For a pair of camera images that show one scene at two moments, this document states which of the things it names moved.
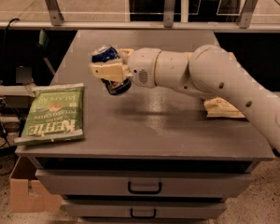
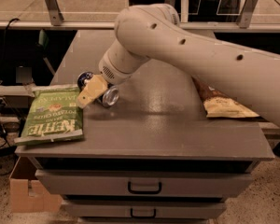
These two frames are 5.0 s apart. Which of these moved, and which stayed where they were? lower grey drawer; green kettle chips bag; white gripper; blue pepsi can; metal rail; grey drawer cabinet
Moved: blue pepsi can; white gripper
Stayed: lower grey drawer; green kettle chips bag; metal rail; grey drawer cabinet
